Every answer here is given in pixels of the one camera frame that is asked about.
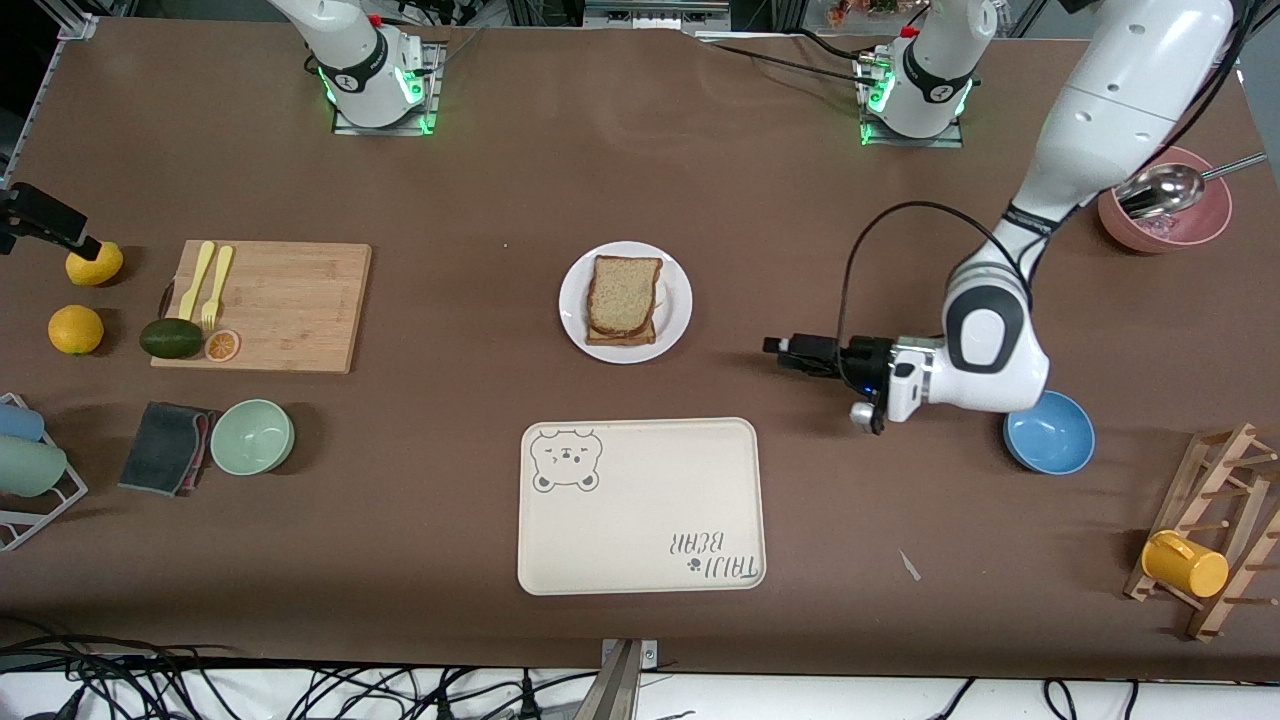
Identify brown bread slice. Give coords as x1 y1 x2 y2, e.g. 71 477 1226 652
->
586 255 664 337
585 318 658 347

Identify white round plate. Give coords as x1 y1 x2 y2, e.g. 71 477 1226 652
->
558 241 694 365

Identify yellow lemon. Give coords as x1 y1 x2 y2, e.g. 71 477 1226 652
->
65 240 125 287
48 305 105 356

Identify blue bowl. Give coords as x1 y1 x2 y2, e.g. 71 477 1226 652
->
1003 392 1096 475

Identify yellow plastic knife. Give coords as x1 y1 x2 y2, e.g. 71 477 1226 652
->
178 241 216 321

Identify dark green avocado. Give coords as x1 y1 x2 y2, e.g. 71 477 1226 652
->
139 318 205 360

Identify yellow plastic fork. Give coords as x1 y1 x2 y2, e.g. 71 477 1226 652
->
201 246 234 332

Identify cream tray with bear print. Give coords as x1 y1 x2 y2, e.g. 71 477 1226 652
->
517 417 767 597

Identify mint green plastic cup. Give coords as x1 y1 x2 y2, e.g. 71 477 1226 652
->
0 436 69 499

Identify folded grey cloth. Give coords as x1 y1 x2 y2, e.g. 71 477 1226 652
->
118 402 207 497

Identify bamboo cutting board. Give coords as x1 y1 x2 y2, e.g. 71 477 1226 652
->
150 240 373 375

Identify pink cloth under grey cloth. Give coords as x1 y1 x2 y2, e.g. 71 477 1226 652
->
190 410 217 491

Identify pink bowl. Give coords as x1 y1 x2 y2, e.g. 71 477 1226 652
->
1098 147 1233 254

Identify mint green bowl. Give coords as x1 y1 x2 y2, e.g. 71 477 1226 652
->
209 399 296 477

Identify wooden mug rack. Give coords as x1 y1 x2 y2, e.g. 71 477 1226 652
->
1124 423 1280 643

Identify metal spoon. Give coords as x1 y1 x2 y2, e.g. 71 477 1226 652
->
1115 152 1269 221

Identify yellow mug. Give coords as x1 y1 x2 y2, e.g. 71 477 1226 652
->
1141 530 1230 599

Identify grey metal box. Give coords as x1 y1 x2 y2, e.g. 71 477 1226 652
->
585 0 731 31

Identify aluminium frame rail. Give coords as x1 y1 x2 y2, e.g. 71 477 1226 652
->
0 38 63 196

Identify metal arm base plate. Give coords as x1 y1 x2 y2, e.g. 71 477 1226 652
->
333 40 443 136
856 55 966 149

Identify black cable on table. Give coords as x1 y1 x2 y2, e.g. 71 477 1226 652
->
695 28 886 89

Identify white wire cup rack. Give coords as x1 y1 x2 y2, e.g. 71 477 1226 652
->
0 393 89 553

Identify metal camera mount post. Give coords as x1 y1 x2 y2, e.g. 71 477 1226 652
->
598 638 659 720

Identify tangled black floor cables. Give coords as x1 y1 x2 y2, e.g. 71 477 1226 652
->
0 620 601 720

